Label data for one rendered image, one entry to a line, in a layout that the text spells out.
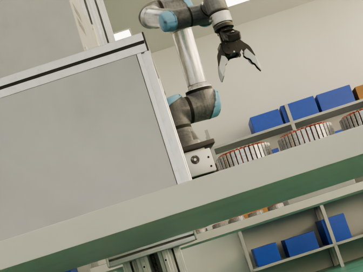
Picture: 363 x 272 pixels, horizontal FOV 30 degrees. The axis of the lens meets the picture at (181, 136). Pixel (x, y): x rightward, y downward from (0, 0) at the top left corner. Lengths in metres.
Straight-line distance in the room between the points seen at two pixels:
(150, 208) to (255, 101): 7.58
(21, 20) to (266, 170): 0.69
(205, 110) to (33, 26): 1.34
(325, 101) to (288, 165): 7.07
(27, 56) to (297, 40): 7.60
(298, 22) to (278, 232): 2.73
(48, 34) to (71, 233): 0.52
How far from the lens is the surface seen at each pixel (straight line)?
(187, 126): 2.75
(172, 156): 1.44
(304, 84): 8.88
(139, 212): 1.22
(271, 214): 4.43
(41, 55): 1.56
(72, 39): 1.56
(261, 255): 8.03
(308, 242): 8.08
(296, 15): 9.13
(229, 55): 2.37
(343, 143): 1.25
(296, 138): 1.31
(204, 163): 2.58
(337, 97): 8.32
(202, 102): 2.79
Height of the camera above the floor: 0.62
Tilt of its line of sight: 10 degrees up
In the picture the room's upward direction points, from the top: 18 degrees counter-clockwise
